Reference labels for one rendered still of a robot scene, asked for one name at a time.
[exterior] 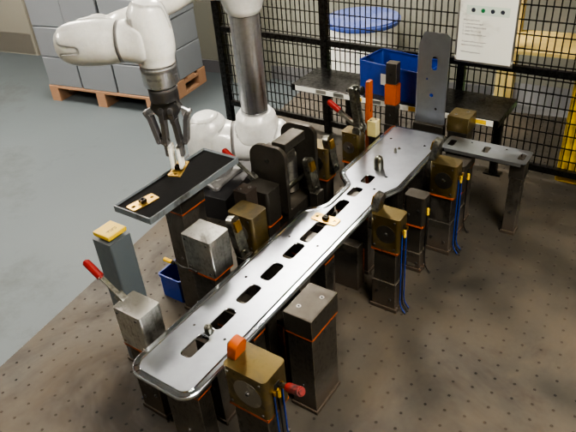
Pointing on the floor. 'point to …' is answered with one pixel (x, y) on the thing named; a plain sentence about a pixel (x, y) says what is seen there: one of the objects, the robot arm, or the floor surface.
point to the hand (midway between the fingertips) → (176, 155)
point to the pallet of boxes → (194, 64)
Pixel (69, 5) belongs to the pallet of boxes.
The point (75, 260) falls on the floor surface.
